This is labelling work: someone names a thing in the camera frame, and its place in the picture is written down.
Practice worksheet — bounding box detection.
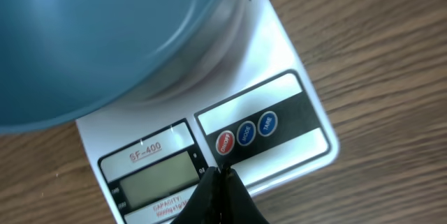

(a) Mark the white digital kitchen scale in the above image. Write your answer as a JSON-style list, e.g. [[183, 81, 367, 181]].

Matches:
[[77, 0, 339, 223]]

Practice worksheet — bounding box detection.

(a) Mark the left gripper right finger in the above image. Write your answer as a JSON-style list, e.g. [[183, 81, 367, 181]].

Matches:
[[220, 166, 269, 224]]

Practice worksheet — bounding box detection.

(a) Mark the blue bowl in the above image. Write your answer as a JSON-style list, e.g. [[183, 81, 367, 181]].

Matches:
[[1, 0, 242, 134]]

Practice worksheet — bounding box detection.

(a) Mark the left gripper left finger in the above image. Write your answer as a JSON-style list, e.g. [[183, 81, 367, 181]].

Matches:
[[171, 167, 221, 224]]

